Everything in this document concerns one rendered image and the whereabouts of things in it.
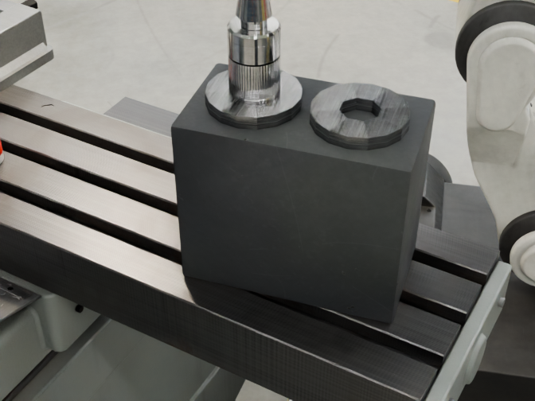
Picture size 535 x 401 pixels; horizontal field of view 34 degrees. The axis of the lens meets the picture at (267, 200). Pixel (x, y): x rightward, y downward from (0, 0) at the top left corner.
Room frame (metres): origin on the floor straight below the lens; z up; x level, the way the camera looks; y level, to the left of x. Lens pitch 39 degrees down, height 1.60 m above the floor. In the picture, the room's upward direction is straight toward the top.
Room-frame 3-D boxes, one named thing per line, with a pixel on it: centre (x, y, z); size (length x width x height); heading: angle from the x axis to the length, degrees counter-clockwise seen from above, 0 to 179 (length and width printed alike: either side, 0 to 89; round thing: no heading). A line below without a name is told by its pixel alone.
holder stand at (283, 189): (0.68, -0.04, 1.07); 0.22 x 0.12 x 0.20; 72
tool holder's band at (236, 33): (0.69, 0.01, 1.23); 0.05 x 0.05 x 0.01
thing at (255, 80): (0.69, 0.01, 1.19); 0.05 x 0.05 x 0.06
